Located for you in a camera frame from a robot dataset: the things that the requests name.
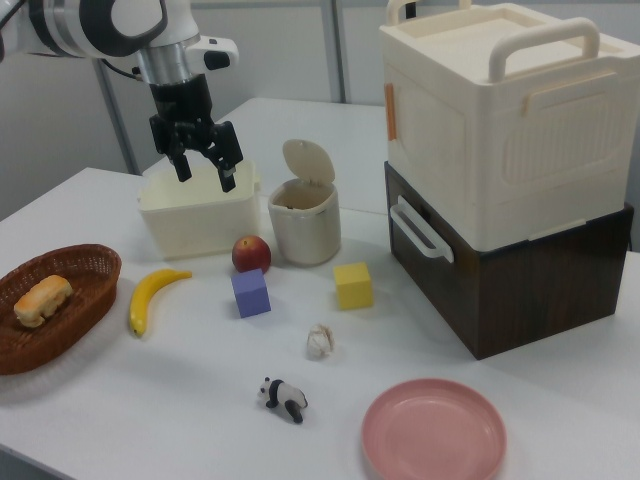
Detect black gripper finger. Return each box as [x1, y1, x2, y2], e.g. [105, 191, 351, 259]
[169, 145, 194, 183]
[207, 121, 245, 194]

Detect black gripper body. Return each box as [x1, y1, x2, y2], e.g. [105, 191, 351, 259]
[148, 73, 222, 157]

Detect white paper ball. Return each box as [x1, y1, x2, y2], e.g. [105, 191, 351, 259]
[306, 323, 336, 361]

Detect small beige flip-lid trash can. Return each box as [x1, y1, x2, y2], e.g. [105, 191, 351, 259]
[267, 138, 342, 265]

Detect cream plastic tub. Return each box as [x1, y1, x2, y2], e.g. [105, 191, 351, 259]
[138, 159, 263, 260]

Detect red apple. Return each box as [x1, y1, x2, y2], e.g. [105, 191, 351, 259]
[231, 234, 273, 275]

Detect yellow banana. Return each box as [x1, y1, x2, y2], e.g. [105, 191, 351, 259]
[129, 268, 194, 340]

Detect purple cube block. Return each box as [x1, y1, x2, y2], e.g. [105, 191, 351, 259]
[230, 268, 273, 320]

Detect brown wicker basket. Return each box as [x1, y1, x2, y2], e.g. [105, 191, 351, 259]
[0, 243, 123, 377]

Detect orange box latch strip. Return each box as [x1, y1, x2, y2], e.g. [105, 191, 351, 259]
[383, 83, 399, 142]

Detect yellow cube block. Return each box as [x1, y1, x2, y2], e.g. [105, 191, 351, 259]
[333, 261, 375, 312]

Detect golden bread loaf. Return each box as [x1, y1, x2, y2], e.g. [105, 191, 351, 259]
[13, 274, 73, 330]

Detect panda figurine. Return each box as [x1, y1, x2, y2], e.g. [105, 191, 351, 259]
[257, 376, 310, 426]

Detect dark brown drawer box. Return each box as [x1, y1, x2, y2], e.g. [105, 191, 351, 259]
[383, 159, 635, 362]

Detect pink plate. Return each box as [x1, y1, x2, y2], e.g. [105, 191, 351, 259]
[361, 378, 508, 480]

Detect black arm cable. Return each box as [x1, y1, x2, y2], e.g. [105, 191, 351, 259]
[99, 55, 144, 82]

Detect white drawer handle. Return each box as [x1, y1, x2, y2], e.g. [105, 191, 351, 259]
[389, 195, 455, 265]

